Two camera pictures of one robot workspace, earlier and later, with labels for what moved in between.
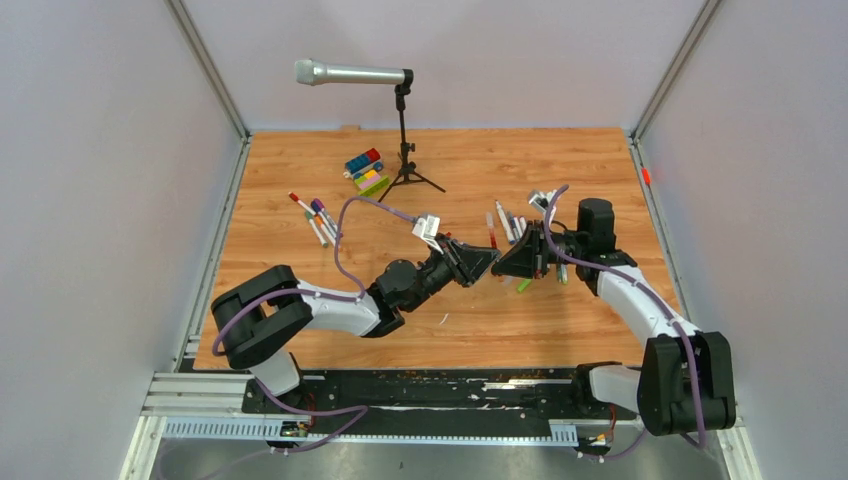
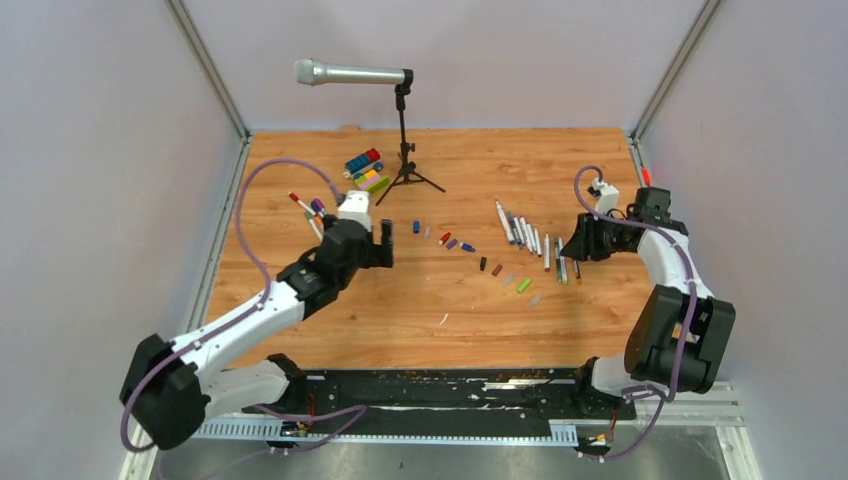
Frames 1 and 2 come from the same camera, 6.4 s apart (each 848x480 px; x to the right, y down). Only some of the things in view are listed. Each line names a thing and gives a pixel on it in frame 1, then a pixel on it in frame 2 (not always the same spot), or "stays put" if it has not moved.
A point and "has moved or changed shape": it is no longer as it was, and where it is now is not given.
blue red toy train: [357, 166] stays put
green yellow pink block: [370, 183] stays put
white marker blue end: [506, 223] stays put
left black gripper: [467, 264] → [381, 255]
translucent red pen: [492, 230] has moved or changed shape
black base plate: [514, 393] stays put
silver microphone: [314, 73] stays put
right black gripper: [522, 259] → [583, 246]
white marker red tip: [295, 197] stays put
